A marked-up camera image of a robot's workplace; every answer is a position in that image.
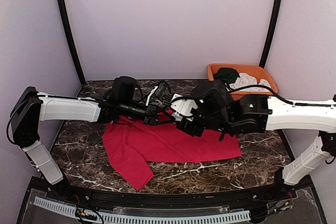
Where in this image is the white garment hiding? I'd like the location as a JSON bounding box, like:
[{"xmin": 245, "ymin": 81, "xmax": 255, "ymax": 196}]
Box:
[{"xmin": 229, "ymin": 73, "xmax": 271, "ymax": 92}]

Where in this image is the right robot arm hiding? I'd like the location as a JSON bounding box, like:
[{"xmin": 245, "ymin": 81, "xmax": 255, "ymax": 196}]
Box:
[{"xmin": 170, "ymin": 80, "xmax": 335, "ymax": 200}]

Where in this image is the left black frame post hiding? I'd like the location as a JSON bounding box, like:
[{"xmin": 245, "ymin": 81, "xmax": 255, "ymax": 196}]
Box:
[{"xmin": 57, "ymin": 0, "xmax": 86, "ymax": 86}]

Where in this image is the black frame post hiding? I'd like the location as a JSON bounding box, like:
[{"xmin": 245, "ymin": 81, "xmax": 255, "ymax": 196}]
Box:
[
  {"xmin": 259, "ymin": 0, "xmax": 281, "ymax": 69},
  {"xmin": 57, "ymin": 0, "xmax": 86, "ymax": 86}
]

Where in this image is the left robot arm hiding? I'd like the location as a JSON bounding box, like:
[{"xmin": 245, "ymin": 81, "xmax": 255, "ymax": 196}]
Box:
[{"xmin": 6, "ymin": 76, "xmax": 176, "ymax": 201}]

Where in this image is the right black frame post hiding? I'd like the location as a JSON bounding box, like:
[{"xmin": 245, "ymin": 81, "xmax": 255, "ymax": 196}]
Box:
[{"xmin": 259, "ymin": 0, "xmax": 281, "ymax": 69}]

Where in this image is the white slotted cable duct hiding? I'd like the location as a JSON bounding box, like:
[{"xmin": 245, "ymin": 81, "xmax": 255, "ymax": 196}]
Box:
[{"xmin": 33, "ymin": 197, "xmax": 251, "ymax": 224}]

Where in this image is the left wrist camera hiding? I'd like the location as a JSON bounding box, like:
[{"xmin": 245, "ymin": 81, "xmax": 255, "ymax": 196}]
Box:
[{"xmin": 145, "ymin": 81, "xmax": 173, "ymax": 106}]

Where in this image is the orange plastic basin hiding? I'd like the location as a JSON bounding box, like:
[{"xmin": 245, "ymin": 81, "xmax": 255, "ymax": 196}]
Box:
[{"xmin": 208, "ymin": 64, "xmax": 278, "ymax": 100}]

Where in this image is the red t-shirt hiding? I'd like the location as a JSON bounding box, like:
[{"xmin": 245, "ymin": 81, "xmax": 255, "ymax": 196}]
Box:
[{"xmin": 102, "ymin": 116, "xmax": 241, "ymax": 191}]

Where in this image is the black front rail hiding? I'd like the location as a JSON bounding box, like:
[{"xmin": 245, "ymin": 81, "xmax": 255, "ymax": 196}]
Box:
[{"xmin": 28, "ymin": 176, "xmax": 313, "ymax": 213}]

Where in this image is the dark green garment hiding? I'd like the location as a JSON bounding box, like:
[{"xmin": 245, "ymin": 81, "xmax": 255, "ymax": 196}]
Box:
[{"xmin": 213, "ymin": 68, "xmax": 239, "ymax": 86}]

